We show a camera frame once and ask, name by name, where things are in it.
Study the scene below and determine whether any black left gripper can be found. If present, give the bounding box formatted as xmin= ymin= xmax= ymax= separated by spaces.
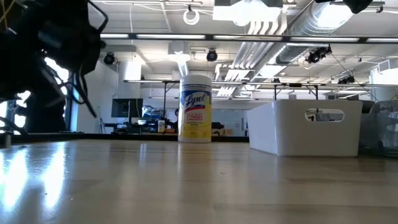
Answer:
xmin=23 ymin=88 xmax=68 ymax=134

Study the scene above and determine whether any black monitor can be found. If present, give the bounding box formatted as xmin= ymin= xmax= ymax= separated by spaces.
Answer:
xmin=111 ymin=98 xmax=144 ymax=118

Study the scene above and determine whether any translucent grey plastic bin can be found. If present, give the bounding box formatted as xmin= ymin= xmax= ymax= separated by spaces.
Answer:
xmin=359 ymin=100 xmax=398 ymax=157

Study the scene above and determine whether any Lysol disinfecting wipes canister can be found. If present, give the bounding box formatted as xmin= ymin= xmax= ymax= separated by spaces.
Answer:
xmin=177 ymin=73 xmax=213 ymax=144

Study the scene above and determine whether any white plastic bin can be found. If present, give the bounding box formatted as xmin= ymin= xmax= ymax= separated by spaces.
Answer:
xmin=247 ymin=99 xmax=364 ymax=157

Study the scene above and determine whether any silver ventilation duct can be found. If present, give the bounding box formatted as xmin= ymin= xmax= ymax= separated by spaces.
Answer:
xmin=276 ymin=0 xmax=363 ymax=65

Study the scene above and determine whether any black frame background table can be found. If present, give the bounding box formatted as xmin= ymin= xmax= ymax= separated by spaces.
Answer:
xmin=124 ymin=79 xmax=181 ymax=134
xmin=273 ymin=83 xmax=320 ymax=101

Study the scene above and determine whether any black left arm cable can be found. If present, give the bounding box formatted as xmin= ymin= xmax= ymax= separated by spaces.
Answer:
xmin=70 ymin=0 xmax=109 ymax=119

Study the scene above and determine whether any white cable coil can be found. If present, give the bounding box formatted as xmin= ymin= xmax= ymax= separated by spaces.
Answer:
xmin=182 ymin=8 xmax=200 ymax=26

